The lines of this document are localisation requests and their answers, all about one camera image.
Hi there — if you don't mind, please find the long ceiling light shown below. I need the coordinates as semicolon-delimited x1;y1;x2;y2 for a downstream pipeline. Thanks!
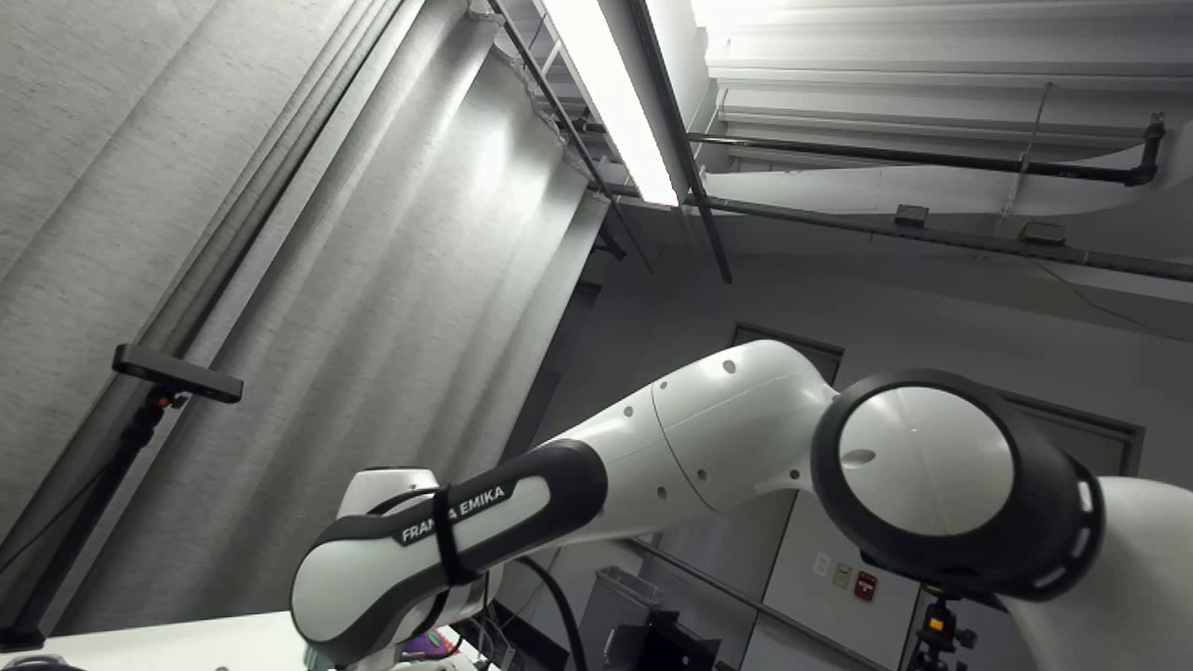
541;0;681;209

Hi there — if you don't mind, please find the grey curtain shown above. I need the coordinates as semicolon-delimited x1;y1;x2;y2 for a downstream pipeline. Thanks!
0;0;610;637

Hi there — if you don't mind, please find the black clamp stand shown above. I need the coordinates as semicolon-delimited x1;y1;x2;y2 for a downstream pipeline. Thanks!
604;604;726;671

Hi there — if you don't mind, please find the black ceiling pipe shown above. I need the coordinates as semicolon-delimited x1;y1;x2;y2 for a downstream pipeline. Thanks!
692;117;1171;189

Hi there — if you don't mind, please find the black velcro strap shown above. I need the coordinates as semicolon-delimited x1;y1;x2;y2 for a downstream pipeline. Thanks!
424;485;486;588

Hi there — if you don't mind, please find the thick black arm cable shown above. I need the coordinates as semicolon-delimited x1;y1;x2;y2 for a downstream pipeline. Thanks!
511;556;591;671

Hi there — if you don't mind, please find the black bar camera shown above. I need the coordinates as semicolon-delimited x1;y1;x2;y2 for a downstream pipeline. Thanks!
111;342;245;406

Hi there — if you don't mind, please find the black camera tripod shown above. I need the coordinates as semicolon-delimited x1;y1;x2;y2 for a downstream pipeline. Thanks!
910;592;988;671

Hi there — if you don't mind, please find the black camera stand pole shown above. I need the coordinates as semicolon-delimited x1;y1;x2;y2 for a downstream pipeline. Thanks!
0;384;178;653

